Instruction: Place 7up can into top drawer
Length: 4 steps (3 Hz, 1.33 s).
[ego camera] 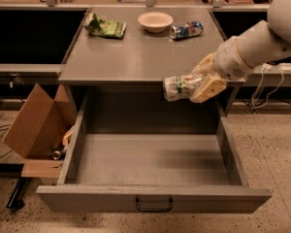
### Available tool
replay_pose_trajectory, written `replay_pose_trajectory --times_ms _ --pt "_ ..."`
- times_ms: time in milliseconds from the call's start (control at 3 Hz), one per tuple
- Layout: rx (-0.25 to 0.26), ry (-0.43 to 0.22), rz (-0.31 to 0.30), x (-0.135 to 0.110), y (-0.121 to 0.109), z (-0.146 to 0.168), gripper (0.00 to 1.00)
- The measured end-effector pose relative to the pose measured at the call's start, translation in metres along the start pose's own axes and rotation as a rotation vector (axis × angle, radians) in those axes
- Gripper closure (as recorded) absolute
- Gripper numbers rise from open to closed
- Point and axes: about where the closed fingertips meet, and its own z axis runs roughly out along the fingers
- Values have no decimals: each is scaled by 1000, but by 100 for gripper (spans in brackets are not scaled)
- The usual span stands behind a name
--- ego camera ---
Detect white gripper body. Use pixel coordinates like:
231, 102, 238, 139
212, 36, 253, 81

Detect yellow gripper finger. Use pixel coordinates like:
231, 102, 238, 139
190, 74, 227, 103
192, 53, 214, 75

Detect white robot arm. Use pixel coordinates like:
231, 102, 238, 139
190, 0, 291, 103

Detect blue pepsi can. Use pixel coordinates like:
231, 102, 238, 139
170, 21, 204, 40

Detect grey cabinet with top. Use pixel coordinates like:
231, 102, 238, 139
59, 7, 242, 118

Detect open grey top drawer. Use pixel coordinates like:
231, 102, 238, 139
36, 86, 272, 215

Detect silver can in box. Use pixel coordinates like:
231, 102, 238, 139
52, 149, 66, 160

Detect white bowl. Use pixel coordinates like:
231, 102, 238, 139
138, 12, 174, 33

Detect green chip bag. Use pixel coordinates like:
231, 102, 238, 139
83, 13, 126, 39

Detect brown cardboard box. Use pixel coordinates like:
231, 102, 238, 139
3, 83, 77, 179

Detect black metal stand base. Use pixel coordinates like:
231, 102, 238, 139
0, 162, 32, 212

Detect white cables on shelf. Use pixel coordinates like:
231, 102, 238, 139
250, 62, 291, 112

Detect black drawer handle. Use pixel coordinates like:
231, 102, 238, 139
135, 198, 174, 213

